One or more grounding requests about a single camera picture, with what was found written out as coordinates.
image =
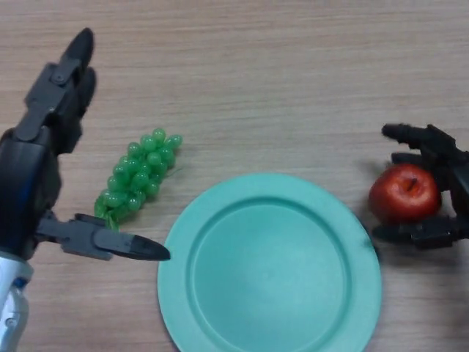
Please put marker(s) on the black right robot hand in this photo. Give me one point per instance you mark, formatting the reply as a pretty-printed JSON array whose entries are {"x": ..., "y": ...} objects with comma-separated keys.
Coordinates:
[{"x": 448, "y": 161}]

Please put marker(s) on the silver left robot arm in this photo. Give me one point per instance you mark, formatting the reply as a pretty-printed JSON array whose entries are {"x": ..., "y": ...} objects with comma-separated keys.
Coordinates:
[{"x": 12, "y": 300}]

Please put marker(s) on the green grape bunch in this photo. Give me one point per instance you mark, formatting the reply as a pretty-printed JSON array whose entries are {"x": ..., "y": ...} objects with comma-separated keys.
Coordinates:
[{"x": 139, "y": 176}]

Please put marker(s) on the green round plate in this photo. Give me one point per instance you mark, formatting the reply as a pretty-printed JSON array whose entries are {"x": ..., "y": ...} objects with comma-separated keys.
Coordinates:
[{"x": 267, "y": 271}]

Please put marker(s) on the red apple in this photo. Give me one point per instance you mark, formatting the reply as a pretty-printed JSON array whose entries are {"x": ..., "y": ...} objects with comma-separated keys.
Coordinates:
[{"x": 403, "y": 198}]

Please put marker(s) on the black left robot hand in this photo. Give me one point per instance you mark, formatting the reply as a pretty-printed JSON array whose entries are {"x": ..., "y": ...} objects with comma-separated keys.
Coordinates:
[{"x": 29, "y": 176}]

